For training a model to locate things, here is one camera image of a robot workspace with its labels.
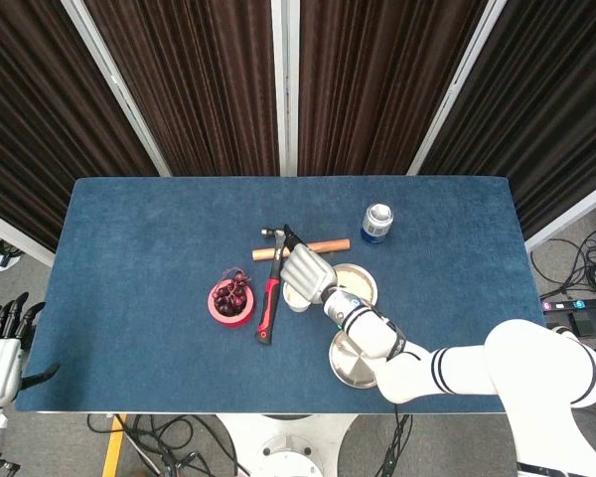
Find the white partition frame rail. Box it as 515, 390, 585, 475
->
0, 205, 57, 268
523, 173, 596, 254

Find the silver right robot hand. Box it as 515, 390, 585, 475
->
280, 245, 339, 305

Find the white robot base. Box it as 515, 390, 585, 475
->
216, 412, 360, 477

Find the white partition frame post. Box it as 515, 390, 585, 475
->
61, 0, 174, 179
405, 0, 509, 176
270, 0, 300, 178

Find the red tape roll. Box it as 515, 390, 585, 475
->
207, 279, 256, 330

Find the tan bowl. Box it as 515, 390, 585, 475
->
331, 262, 378, 307

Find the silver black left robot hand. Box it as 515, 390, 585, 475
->
0, 291, 61, 406

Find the brown pleated curtain panel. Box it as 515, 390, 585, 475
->
0, 0, 161, 252
419, 0, 596, 240
297, 0, 491, 176
83, 0, 282, 178

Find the wooden dowel rod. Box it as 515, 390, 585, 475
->
251, 238, 352, 261

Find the black red claw hammer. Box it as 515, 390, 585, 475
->
254, 224, 309, 347

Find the round metal plate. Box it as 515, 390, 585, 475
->
328, 330, 381, 390

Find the black floor cable bundle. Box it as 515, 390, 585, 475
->
529, 202, 596, 302
86, 412, 252, 477

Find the yellow floor tape strip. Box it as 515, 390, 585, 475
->
101, 412, 128, 477

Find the dark red grape bunch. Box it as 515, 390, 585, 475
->
213, 267, 250, 315

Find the blue silver drink can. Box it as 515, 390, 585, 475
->
361, 203, 395, 244

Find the blue velvet tablecloth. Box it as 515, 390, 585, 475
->
13, 176, 547, 414

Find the white paper cup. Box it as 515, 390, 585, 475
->
281, 280, 312, 313

